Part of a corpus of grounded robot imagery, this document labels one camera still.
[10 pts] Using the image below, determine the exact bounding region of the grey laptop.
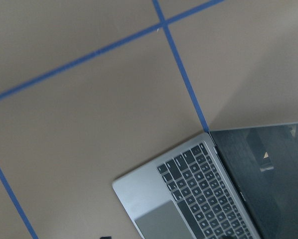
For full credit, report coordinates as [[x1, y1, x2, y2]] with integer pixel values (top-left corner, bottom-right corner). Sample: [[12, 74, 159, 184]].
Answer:
[[112, 122, 298, 239]]

